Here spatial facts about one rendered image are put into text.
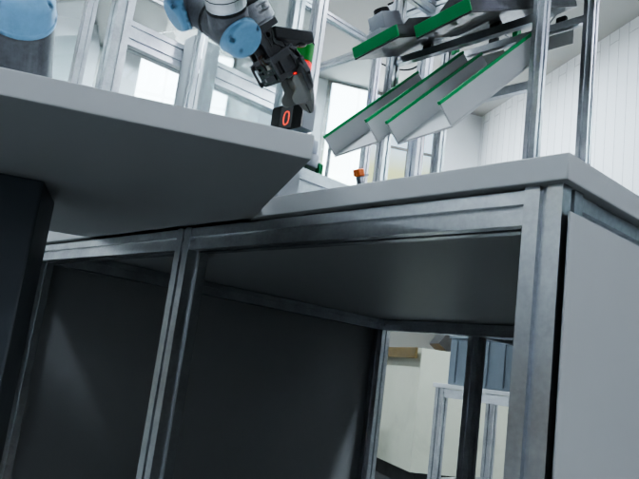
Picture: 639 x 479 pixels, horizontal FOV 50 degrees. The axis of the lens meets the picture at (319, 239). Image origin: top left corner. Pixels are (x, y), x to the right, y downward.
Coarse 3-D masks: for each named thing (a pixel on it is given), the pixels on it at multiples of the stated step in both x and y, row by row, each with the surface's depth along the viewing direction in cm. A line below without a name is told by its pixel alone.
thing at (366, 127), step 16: (448, 64) 125; (416, 80) 137; (432, 80) 122; (384, 96) 132; (400, 96) 118; (416, 96) 120; (368, 112) 130; (384, 112) 115; (336, 128) 125; (352, 128) 127; (368, 128) 129; (384, 128) 115; (336, 144) 125; (352, 144) 125; (368, 144) 116
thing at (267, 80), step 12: (264, 24) 137; (264, 36) 140; (264, 48) 139; (276, 48) 141; (288, 48) 142; (252, 60) 141; (264, 60) 139; (276, 60) 139; (288, 60) 141; (252, 72) 143; (264, 72) 141; (276, 72) 139; (288, 72) 141; (264, 84) 143
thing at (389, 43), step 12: (456, 0) 128; (408, 24) 121; (384, 36) 122; (396, 36) 120; (408, 36) 120; (456, 36) 130; (360, 48) 128; (372, 48) 125; (384, 48) 126; (396, 48) 128; (408, 48) 131; (420, 48) 134
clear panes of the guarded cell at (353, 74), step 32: (64, 0) 223; (64, 32) 215; (96, 32) 258; (160, 32) 276; (192, 32) 287; (64, 64) 209; (96, 64) 257; (128, 64) 266; (352, 64) 301; (160, 96) 275; (320, 96) 312; (352, 96) 296; (320, 128) 307; (320, 160) 302; (352, 160) 287
